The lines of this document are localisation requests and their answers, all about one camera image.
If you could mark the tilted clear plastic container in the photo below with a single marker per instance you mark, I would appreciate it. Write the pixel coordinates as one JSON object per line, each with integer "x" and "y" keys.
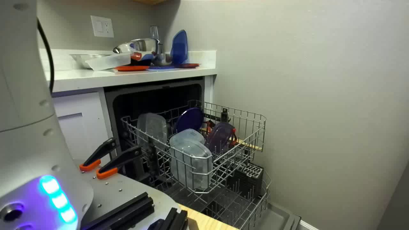
{"x": 109, "y": 61}

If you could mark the black cutlery basket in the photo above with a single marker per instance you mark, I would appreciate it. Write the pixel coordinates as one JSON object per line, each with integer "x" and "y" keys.
{"x": 248, "y": 179}

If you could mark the small red plastic lid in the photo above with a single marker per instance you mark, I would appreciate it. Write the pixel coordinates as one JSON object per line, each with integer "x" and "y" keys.
{"x": 135, "y": 55}

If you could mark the grey metal base plate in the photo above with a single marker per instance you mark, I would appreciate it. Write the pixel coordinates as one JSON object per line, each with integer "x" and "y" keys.
{"x": 123, "y": 186}

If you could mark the dark blue plate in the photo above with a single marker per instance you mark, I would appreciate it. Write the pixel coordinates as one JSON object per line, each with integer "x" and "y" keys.
{"x": 189, "y": 119}

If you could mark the shallow clear plastic container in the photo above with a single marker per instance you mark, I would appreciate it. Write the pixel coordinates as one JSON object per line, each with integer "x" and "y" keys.
{"x": 80, "y": 59}

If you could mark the black aluminium extrusion rail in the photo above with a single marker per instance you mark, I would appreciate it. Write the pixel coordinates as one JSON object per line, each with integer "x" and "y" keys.
{"x": 172, "y": 220}
{"x": 123, "y": 211}

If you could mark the black kitchen utensil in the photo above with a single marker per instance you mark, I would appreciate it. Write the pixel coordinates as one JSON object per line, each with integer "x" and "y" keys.
{"x": 224, "y": 115}

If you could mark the flat red plastic lid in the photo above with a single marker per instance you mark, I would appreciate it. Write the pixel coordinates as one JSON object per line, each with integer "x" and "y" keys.
{"x": 132, "y": 68}

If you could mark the yellow wooden utensil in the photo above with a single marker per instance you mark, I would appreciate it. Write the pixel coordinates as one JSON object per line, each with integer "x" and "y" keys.
{"x": 250, "y": 146}

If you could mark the small steel mixing bowl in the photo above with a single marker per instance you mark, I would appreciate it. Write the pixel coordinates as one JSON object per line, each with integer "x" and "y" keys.
{"x": 147, "y": 45}

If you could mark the white stone countertop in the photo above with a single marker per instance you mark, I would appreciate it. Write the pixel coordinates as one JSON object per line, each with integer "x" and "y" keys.
{"x": 84, "y": 78}

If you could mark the black built-in dishwasher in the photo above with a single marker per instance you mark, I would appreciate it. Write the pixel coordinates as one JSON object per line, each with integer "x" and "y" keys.
{"x": 128, "y": 97}

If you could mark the large steel mixing bowl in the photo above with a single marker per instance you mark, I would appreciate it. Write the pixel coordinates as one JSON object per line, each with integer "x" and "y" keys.
{"x": 121, "y": 47}

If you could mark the light wooden board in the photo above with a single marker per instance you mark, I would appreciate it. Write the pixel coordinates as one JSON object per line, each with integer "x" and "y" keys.
{"x": 208, "y": 222}

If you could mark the purple translucent plastic lid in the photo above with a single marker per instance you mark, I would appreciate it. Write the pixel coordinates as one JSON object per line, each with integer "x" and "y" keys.
{"x": 220, "y": 137}

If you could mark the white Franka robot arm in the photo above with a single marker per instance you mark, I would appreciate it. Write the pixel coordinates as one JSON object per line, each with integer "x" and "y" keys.
{"x": 25, "y": 128}

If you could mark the white lower cabinet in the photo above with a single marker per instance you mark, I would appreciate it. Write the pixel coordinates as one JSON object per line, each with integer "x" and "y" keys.
{"x": 80, "y": 128}

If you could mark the blue plastic container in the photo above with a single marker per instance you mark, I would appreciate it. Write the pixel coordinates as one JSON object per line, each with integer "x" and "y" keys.
{"x": 179, "y": 46}

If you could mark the red plastic container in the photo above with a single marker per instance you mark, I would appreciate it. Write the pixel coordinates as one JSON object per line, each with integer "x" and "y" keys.
{"x": 187, "y": 65}

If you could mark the white wall outlet plate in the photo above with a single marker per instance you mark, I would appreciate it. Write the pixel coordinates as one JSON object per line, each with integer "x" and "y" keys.
{"x": 102, "y": 25}

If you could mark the blue plastic lid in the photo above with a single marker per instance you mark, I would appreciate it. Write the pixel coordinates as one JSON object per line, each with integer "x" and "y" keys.
{"x": 161, "y": 66}

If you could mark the black clamp with orange tip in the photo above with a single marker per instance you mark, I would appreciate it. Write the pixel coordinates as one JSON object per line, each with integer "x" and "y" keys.
{"x": 121, "y": 160}
{"x": 100, "y": 153}

